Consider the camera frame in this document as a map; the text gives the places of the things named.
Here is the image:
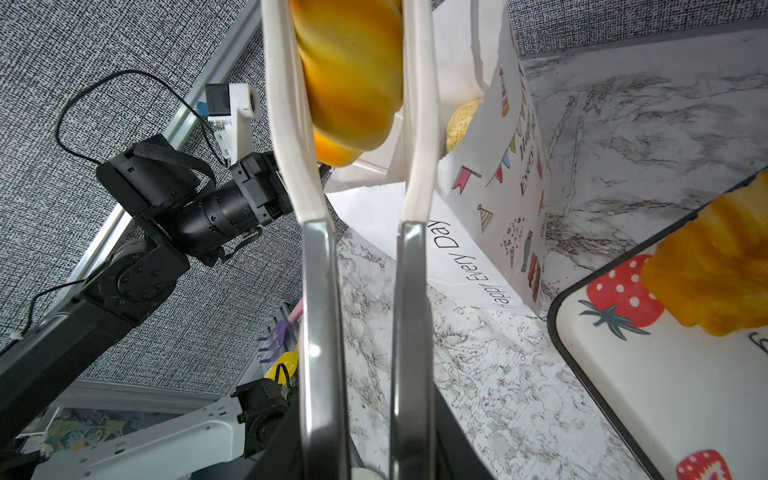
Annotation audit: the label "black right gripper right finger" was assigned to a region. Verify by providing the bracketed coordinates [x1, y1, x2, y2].
[433, 385, 493, 480]

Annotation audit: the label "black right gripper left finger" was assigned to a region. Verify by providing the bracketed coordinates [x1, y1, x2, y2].
[245, 400, 303, 479]

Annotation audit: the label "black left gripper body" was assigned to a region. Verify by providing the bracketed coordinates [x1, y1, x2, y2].
[229, 151, 294, 227]

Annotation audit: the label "white slotted bread tongs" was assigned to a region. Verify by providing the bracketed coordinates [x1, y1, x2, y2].
[262, 1, 441, 479]

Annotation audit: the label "fake croissant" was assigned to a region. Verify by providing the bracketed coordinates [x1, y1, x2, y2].
[289, 0, 404, 168]

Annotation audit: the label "round fake bread bottom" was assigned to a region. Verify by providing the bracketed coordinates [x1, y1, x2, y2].
[446, 98, 483, 153]

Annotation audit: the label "white paper gift bag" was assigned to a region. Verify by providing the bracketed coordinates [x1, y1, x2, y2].
[323, 0, 552, 319]

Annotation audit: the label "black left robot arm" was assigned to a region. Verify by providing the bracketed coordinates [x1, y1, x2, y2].
[1, 135, 292, 444]

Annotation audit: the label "long braided fake bread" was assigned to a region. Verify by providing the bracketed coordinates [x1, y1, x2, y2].
[641, 171, 767, 337]

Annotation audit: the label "yellow plastic scoop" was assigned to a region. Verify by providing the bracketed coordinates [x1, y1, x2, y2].
[265, 351, 299, 387]

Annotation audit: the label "purple plastic fork toy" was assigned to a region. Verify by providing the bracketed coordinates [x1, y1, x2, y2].
[259, 300, 304, 364]

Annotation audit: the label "white tray with black rim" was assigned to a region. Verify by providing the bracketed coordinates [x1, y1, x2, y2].
[548, 206, 767, 479]

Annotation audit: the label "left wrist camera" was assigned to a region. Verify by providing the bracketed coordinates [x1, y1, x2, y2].
[198, 83, 260, 166]

